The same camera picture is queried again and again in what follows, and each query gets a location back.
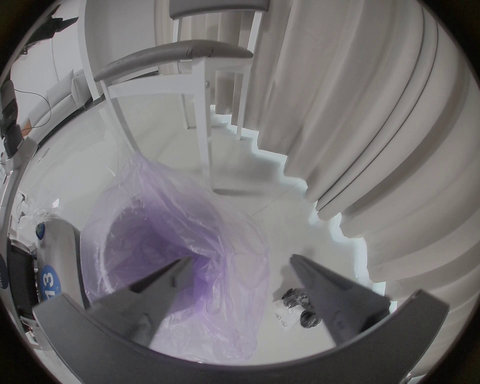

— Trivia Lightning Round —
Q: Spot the white printed wrapper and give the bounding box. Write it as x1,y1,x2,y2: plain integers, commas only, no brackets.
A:
272,298,305,331

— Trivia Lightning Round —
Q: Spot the dark grey white-legged chair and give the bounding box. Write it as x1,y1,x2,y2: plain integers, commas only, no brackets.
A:
93,0,271,196

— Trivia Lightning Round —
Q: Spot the black plastic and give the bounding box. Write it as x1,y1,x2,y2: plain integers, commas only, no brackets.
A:
281,287,322,329

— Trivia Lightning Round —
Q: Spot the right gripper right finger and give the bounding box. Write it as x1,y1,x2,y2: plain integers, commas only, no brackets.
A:
290,254,391,346

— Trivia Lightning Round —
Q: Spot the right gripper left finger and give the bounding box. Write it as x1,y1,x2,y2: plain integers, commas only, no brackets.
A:
88,256,195,347

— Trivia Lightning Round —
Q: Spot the white sofa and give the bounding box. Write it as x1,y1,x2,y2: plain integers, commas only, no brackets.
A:
28,69,94,136

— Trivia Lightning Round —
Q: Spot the purple plastic bag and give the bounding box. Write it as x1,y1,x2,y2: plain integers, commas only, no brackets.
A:
80,152,271,364

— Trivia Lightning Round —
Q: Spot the white curtain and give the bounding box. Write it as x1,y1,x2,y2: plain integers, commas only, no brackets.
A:
319,7,480,384
154,0,439,222

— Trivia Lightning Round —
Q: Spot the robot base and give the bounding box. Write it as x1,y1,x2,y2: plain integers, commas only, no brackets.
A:
0,215,91,338

